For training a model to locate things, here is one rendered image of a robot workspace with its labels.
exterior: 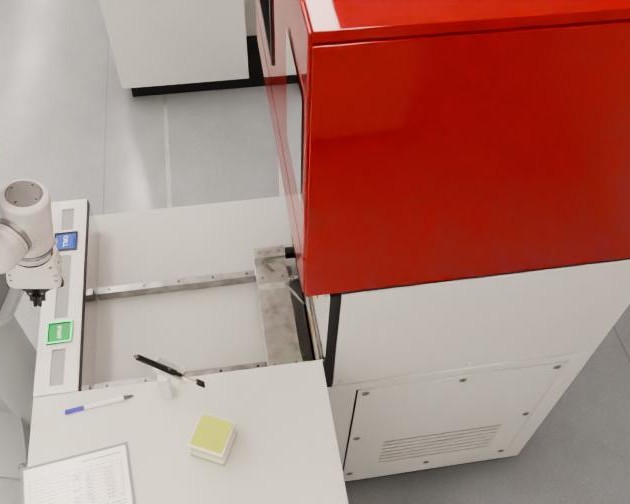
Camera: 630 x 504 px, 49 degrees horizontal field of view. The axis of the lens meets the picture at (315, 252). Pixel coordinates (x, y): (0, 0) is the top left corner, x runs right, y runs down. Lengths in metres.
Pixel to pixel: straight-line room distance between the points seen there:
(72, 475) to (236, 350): 0.48
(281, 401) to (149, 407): 0.28
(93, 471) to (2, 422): 1.24
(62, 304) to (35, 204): 0.48
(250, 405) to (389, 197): 0.60
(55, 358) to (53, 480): 0.28
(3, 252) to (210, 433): 0.51
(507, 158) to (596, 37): 0.23
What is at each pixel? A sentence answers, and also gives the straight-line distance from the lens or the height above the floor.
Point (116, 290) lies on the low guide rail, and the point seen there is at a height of 0.85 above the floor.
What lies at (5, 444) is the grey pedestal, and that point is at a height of 0.01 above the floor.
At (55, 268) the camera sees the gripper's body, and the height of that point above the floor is 1.23.
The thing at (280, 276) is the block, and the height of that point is 0.91.
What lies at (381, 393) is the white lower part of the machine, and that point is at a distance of 1.76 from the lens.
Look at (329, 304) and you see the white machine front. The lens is 1.34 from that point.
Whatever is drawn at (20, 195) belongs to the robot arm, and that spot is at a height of 1.43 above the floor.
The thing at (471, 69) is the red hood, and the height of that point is 1.74.
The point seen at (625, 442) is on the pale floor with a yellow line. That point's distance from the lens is 2.75.
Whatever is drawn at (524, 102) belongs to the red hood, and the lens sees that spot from 1.05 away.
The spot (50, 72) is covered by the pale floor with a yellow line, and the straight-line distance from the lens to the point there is 3.90.
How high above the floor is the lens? 2.32
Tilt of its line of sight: 53 degrees down
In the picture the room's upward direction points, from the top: 3 degrees clockwise
